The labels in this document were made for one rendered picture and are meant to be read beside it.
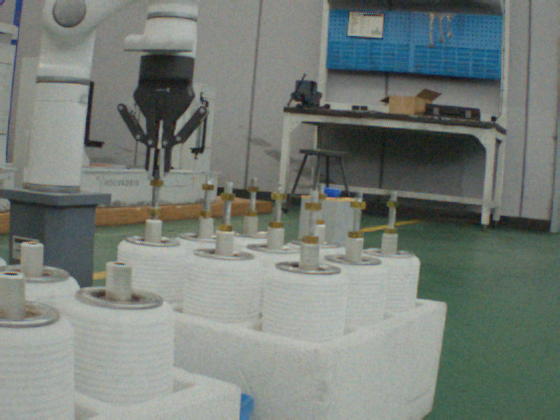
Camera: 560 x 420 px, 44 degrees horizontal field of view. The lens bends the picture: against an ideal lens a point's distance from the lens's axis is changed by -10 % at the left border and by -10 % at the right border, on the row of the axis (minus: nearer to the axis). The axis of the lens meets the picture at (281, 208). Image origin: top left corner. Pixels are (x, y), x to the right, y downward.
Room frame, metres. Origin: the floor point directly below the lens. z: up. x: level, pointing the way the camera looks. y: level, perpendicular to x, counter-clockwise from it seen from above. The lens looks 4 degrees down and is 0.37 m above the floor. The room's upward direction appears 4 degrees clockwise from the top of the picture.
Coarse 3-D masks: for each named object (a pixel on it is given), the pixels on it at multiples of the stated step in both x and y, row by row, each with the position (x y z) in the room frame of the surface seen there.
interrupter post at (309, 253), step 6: (300, 246) 0.86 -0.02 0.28; (306, 246) 0.85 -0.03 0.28; (312, 246) 0.85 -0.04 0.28; (318, 246) 0.85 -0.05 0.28; (300, 252) 0.85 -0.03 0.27; (306, 252) 0.85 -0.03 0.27; (312, 252) 0.85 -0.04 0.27; (318, 252) 0.85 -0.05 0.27; (300, 258) 0.85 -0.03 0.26; (306, 258) 0.85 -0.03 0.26; (312, 258) 0.85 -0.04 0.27; (318, 258) 0.85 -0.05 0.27; (300, 264) 0.85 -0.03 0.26; (306, 264) 0.85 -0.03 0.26; (312, 264) 0.85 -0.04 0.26
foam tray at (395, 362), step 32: (192, 320) 0.85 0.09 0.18; (256, 320) 0.88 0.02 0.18; (384, 320) 0.98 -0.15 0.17; (416, 320) 0.97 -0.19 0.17; (192, 352) 0.84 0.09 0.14; (224, 352) 0.82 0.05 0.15; (256, 352) 0.80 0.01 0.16; (288, 352) 0.78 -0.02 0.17; (320, 352) 0.76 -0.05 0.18; (352, 352) 0.80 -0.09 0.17; (384, 352) 0.88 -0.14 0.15; (416, 352) 0.98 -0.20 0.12; (256, 384) 0.80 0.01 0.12; (288, 384) 0.78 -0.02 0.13; (320, 384) 0.76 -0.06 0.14; (352, 384) 0.81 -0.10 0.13; (384, 384) 0.89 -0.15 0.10; (416, 384) 1.00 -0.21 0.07; (256, 416) 0.79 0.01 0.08; (288, 416) 0.77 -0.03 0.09; (320, 416) 0.75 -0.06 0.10; (352, 416) 0.82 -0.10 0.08; (384, 416) 0.91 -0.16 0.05; (416, 416) 1.02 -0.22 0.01
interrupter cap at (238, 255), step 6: (198, 252) 0.90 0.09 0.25; (204, 252) 0.91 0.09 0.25; (210, 252) 0.93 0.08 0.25; (234, 252) 0.94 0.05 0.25; (240, 252) 0.94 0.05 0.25; (246, 252) 0.94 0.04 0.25; (216, 258) 0.88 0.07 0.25; (222, 258) 0.88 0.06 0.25; (228, 258) 0.88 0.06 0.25; (234, 258) 0.88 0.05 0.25; (240, 258) 0.89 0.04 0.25; (246, 258) 0.89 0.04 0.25; (252, 258) 0.91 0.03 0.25
